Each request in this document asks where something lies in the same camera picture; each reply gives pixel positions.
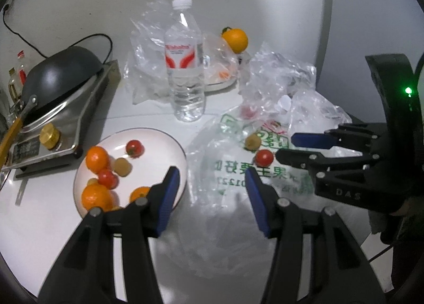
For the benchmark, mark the large orange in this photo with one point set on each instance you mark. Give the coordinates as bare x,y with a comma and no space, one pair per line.
97,197

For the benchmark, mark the orange with green stem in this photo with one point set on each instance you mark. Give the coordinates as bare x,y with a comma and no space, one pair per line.
236,40

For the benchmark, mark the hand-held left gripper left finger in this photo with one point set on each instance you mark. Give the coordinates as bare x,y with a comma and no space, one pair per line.
167,204

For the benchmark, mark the small bottle with red cap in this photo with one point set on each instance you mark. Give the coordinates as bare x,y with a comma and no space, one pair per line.
22,68

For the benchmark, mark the red cherry tomato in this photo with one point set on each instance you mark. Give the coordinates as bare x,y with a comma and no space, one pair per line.
134,148
264,157
107,178

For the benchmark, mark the white wall socket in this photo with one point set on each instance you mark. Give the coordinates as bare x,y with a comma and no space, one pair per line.
9,4

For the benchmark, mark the plastic bag with red print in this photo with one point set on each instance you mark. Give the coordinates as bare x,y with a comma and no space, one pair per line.
275,127

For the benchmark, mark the white plastic bag green print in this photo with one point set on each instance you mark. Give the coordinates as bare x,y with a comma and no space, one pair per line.
215,224

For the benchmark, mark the brown longan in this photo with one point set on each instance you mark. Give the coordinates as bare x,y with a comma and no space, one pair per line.
92,181
253,142
122,166

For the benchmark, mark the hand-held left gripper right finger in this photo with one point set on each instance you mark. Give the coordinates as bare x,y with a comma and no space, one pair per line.
256,204

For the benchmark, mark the yellow oil bottle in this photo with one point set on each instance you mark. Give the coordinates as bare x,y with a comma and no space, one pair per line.
14,90

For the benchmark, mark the crumpled clear plastic bag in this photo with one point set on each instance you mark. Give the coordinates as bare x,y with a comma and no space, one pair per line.
275,72

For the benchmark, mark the white plate with black rim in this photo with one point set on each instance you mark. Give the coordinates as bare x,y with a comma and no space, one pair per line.
152,144

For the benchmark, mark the stainless steel gas stove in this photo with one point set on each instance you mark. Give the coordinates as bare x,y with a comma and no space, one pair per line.
82,108

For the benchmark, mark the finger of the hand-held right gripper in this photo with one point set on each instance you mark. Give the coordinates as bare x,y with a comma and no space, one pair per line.
311,140
298,158

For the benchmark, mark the clear plastic water bottle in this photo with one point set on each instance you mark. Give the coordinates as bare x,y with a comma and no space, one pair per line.
184,91

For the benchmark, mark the brass stove knob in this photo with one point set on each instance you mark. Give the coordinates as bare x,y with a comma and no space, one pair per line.
49,137

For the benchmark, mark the small mandarin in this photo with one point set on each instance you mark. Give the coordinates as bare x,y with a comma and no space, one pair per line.
140,194
97,158

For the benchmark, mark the white dish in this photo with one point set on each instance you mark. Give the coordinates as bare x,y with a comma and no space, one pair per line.
218,82

